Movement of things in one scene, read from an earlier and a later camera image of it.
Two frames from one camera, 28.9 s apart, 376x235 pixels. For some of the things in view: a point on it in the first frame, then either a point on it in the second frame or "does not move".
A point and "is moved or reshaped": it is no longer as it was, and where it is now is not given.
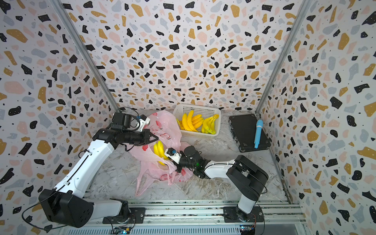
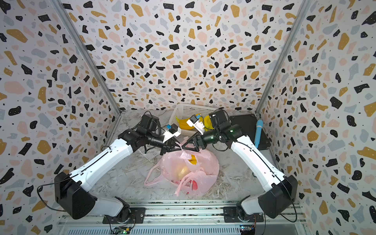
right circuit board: [246, 229] does not move
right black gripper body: [184, 163] to [201, 139]
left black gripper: [146, 133] to [168, 146]
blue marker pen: [259, 126] does not move
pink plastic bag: [164, 129] is moved or reshaped
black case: [243, 128] does not move
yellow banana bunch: [158, 149] is moved or reshaped
